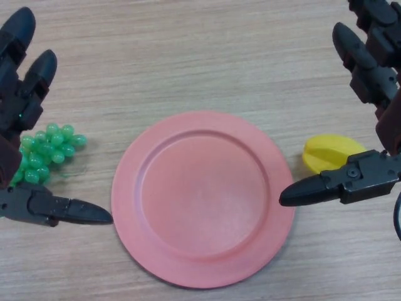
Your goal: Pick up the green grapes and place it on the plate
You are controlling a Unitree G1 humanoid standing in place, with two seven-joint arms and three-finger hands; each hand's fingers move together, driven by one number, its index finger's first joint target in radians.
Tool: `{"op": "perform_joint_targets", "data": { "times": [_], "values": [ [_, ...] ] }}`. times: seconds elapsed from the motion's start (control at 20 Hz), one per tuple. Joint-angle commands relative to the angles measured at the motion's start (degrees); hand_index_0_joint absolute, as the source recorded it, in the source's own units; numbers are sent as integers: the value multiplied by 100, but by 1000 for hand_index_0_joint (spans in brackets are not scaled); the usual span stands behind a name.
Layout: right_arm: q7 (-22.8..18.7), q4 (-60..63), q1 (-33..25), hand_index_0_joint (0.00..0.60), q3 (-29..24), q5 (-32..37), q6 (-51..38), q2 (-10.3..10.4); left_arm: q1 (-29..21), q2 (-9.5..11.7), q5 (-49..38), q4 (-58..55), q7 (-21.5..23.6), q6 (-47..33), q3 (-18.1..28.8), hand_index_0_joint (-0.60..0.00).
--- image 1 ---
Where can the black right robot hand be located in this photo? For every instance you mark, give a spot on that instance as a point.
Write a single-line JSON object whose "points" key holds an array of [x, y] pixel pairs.
{"points": [[372, 78]]}

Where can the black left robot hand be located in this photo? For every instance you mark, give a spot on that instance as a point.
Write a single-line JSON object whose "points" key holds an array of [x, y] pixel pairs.
{"points": [[18, 108]]}

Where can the green grapes bunch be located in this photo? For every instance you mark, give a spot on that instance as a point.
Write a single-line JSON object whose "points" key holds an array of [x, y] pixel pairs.
{"points": [[47, 150]]}

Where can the pink round plate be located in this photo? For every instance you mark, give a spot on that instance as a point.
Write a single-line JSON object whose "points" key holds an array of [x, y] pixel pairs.
{"points": [[203, 194]]}

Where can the yellow starfruit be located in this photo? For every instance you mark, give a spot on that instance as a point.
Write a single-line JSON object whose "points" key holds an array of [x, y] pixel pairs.
{"points": [[329, 150]]}

